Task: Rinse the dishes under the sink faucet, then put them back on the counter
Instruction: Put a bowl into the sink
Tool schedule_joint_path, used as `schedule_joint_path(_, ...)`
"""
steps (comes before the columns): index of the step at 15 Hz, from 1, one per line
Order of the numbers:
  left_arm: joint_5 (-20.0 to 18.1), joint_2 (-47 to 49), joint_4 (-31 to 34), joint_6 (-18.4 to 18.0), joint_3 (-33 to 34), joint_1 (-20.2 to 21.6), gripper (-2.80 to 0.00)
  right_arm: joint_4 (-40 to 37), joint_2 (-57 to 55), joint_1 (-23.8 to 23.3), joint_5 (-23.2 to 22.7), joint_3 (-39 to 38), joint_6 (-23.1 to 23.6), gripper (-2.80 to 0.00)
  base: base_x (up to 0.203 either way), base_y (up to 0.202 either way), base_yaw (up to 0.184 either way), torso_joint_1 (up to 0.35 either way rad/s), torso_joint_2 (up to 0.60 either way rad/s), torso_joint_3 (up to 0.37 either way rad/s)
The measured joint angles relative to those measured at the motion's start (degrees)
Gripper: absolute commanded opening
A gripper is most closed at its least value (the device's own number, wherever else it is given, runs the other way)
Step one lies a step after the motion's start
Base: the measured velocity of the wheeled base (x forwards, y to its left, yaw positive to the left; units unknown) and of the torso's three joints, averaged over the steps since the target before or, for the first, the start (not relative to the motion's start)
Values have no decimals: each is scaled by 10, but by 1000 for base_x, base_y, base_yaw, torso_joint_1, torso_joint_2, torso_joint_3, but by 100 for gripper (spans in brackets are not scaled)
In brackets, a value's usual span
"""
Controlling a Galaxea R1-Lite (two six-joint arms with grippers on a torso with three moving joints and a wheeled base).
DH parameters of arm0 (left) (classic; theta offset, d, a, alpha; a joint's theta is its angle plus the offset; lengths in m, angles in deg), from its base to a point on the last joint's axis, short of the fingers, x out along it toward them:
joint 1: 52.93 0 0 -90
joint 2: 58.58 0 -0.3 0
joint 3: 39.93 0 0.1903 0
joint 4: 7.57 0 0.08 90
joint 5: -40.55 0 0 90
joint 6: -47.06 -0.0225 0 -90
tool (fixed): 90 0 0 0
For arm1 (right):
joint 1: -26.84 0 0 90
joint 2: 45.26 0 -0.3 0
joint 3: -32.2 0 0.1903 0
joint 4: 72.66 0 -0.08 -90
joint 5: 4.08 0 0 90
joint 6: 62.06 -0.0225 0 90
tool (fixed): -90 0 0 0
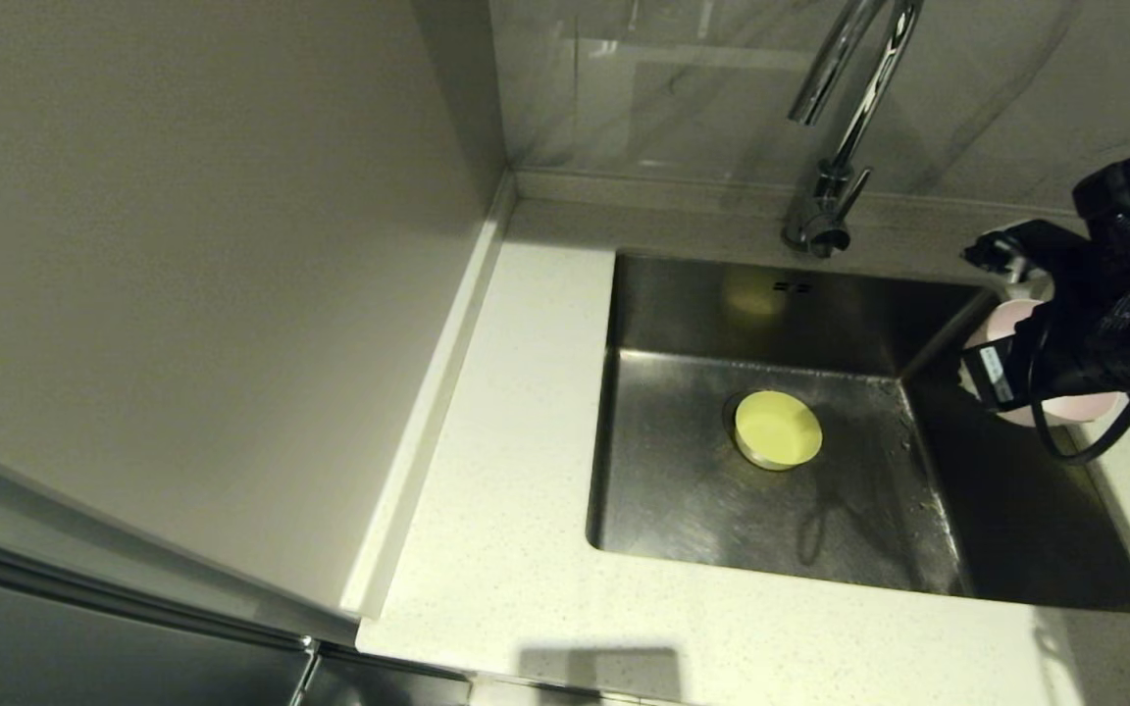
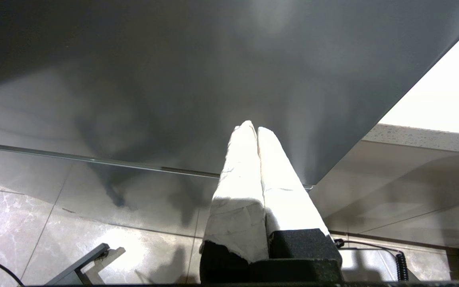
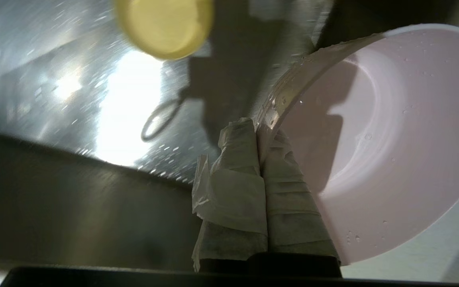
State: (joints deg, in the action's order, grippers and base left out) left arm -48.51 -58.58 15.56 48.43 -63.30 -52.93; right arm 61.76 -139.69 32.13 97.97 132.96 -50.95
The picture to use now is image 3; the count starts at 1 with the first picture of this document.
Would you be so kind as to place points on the right gripper tissue-wrapped right finger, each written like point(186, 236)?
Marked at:
point(293, 211)

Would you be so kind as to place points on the right gripper tissue-wrapped left finger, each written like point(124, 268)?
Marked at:
point(233, 191)

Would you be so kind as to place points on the stainless steel sink basin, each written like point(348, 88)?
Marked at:
point(54, 119)

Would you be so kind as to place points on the yellow plastic bowl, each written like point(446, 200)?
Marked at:
point(165, 28)

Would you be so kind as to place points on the pink plastic bowl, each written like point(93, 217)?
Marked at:
point(405, 139)

